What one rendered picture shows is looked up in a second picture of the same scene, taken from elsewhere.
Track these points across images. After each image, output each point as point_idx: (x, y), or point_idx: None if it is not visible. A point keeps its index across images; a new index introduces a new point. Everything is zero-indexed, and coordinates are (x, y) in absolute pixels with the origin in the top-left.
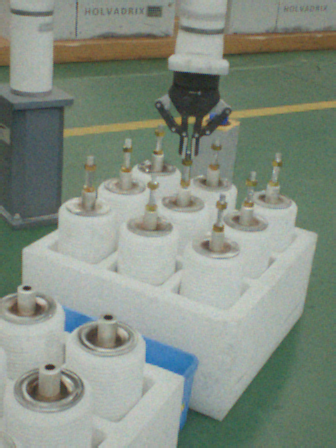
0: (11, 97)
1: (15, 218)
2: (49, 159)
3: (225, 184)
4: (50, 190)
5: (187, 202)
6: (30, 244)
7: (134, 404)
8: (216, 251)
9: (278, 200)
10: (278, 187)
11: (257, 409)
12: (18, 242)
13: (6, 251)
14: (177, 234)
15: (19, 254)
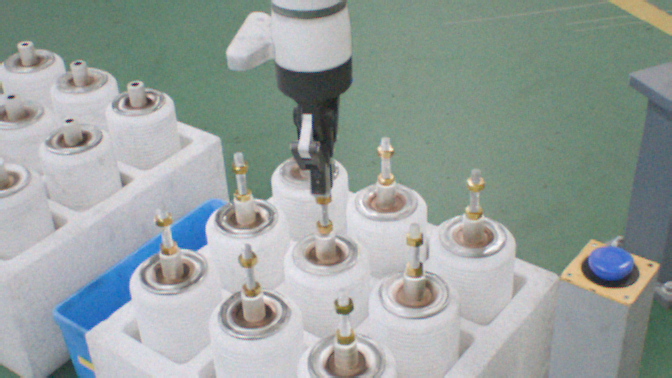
0: (659, 70)
1: (614, 240)
2: (662, 193)
3: (409, 308)
4: (656, 241)
5: (317, 253)
6: (560, 269)
7: None
8: (162, 271)
9: (348, 373)
10: (336, 345)
11: None
12: (563, 258)
13: (531, 248)
14: (230, 246)
15: (525, 260)
